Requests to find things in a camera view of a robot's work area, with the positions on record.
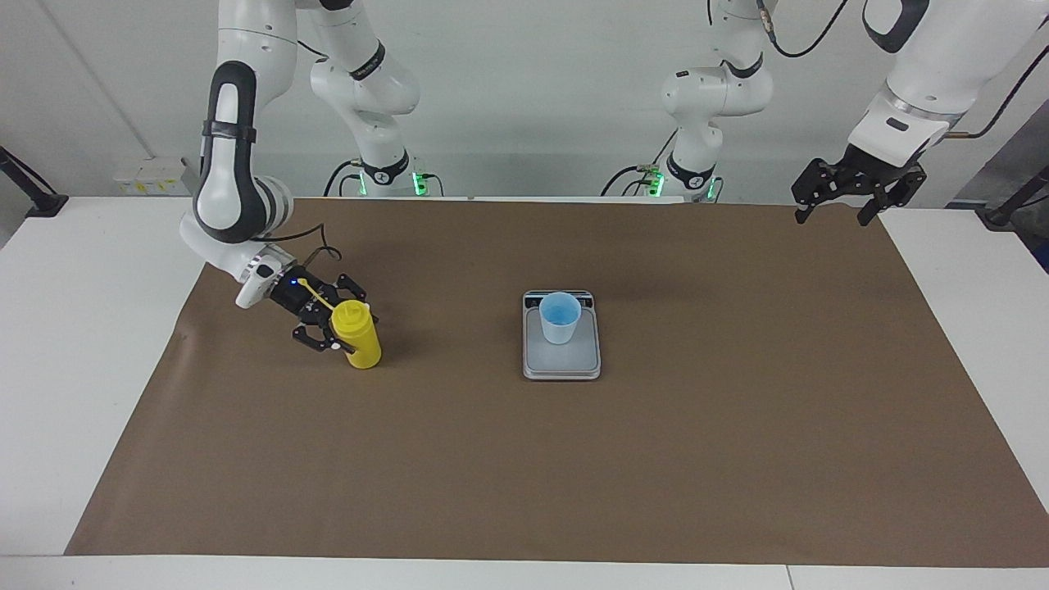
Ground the silver digital kitchen scale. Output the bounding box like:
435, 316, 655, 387
522, 289, 602, 381

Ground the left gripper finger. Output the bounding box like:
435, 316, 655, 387
792, 160, 845, 225
857, 168, 927, 227

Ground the light blue plastic cup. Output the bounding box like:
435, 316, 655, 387
538, 293, 584, 346

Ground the black clamp stand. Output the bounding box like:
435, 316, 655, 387
975, 164, 1049, 229
0, 146, 68, 218

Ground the brown paper table mat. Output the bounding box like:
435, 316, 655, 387
64, 197, 1049, 568

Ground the black left arm base cable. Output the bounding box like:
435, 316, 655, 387
601, 131, 679, 197

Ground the black arm base cable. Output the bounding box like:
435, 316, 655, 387
324, 158, 366, 197
601, 131, 679, 197

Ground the black right arm base cable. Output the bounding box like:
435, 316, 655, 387
324, 158, 366, 197

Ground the white wall socket box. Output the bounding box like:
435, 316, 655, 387
113, 157, 199, 196

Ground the yellow squeeze bottle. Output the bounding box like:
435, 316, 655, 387
297, 277, 383, 370

